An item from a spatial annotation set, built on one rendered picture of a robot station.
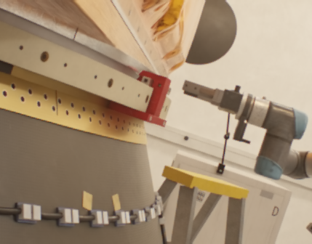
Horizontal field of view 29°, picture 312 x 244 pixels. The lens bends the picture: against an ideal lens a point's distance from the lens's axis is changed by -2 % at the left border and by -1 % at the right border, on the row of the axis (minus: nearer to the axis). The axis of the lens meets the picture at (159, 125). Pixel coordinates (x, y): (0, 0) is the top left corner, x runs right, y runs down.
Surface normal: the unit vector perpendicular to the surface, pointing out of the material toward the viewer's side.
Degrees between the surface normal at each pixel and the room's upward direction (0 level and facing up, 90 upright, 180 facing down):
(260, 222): 90
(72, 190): 62
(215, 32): 90
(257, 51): 90
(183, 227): 87
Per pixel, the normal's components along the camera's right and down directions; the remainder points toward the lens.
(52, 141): 0.85, -0.21
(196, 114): -0.04, -0.02
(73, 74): 0.79, 0.26
